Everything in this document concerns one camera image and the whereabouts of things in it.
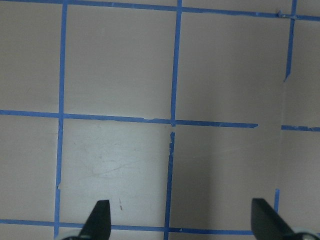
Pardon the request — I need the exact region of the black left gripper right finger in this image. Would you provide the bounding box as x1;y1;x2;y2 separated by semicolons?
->
250;198;298;240

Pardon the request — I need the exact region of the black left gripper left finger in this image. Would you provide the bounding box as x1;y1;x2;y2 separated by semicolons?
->
77;200;111;240

